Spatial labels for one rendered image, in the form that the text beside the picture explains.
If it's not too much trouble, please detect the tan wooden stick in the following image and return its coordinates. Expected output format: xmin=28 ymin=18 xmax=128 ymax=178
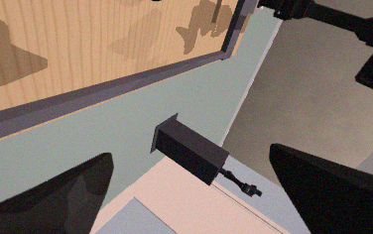
xmin=211 ymin=0 xmax=224 ymax=24

